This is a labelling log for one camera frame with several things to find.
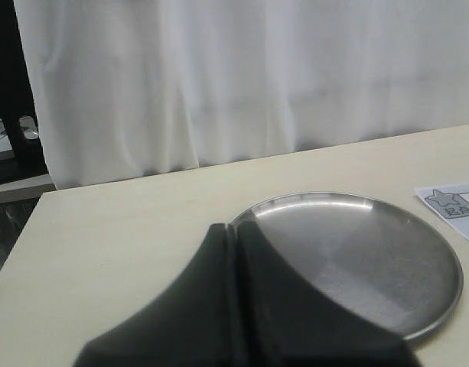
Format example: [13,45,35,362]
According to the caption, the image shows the printed paper game board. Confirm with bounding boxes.
[415,183,469,241]

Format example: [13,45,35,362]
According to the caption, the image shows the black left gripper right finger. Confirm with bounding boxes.
[236,222,420,366]

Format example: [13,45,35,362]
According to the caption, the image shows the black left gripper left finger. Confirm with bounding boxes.
[74,224,236,366]

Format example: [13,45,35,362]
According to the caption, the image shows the round stainless steel plate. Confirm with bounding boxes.
[233,192,464,340]

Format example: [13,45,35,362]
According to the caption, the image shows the dark furniture behind curtain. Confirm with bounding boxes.
[0,1,47,261]

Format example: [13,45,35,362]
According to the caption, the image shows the white curtain backdrop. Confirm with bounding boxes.
[15,1,469,189]

